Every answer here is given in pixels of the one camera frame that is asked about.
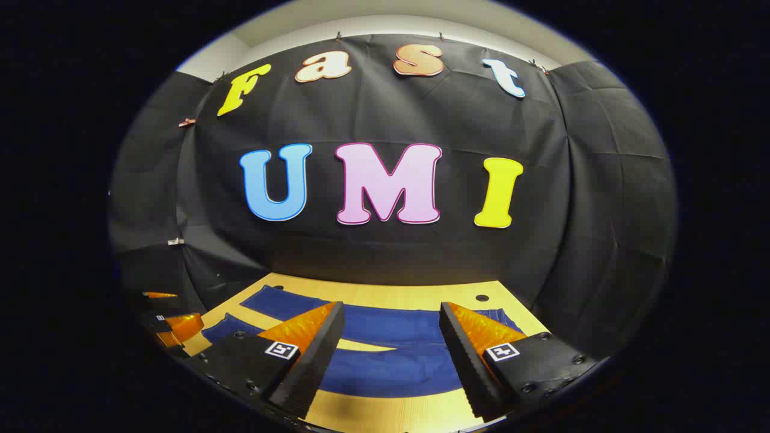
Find black backdrop cloth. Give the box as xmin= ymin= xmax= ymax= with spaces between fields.
xmin=108 ymin=33 xmax=679 ymax=361

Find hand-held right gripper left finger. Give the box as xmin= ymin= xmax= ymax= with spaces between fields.
xmin=191 ymin=301 xmax=347 ymax=422

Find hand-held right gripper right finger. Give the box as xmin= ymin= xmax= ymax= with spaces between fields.
xmin=438 ymin=301 xmax=597 ymax=422

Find blue jeans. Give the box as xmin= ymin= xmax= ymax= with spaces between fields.
xmin=202 ymin=285 xmax=525 ymax=399

